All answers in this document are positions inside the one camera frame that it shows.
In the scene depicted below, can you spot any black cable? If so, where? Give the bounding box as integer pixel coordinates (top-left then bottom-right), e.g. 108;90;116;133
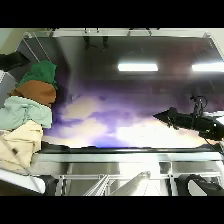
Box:
200;132;224;158

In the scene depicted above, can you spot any brown garment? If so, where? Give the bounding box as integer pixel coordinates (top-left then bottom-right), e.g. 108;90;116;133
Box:
9;79;58;108

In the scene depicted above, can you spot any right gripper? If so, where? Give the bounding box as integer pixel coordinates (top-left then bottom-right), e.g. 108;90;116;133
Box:
165;106;184;130

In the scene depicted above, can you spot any silver frame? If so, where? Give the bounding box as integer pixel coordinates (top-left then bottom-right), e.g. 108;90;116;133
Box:
19;28;224;197

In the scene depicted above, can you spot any cream garment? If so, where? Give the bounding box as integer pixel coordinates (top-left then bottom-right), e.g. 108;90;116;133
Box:
0;119;44;175

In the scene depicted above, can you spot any pale green garment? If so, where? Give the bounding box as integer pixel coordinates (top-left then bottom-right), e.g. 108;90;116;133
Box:
0;95;54;132

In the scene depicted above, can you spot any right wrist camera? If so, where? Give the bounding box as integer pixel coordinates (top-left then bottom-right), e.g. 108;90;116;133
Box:
189;95;208;118

